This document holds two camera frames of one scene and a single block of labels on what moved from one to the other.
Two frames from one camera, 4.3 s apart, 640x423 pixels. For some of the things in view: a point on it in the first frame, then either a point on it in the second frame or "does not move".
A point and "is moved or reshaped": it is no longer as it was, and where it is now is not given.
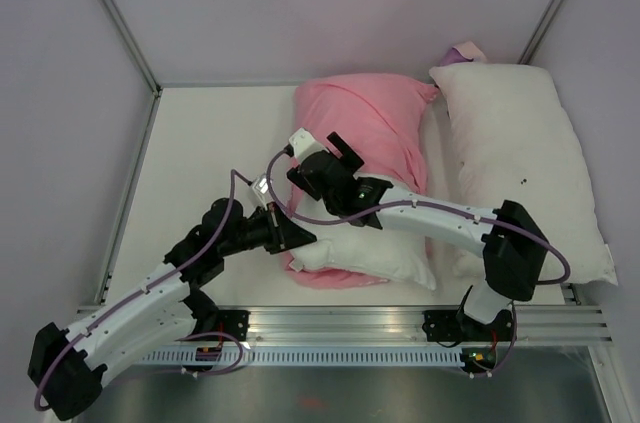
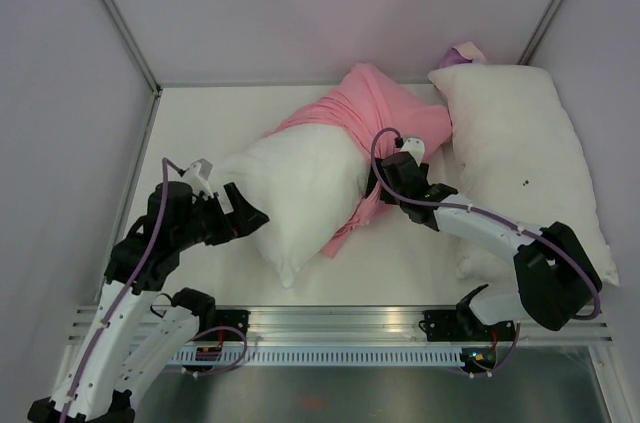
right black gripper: x=350 y=156 to x=371 y=188
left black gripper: x=283 y=236 to x=242 y=221
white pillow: x=352 y=246 to x=307 y=180
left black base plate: x=234 y=323 does not move
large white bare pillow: x=515 y=138 does not move
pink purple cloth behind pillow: x=466 y=52 does not move
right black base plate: x=461 y=326 does not move
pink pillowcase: x=380 y=120 is moved or reshaped
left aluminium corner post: x=117 y=14 does not move
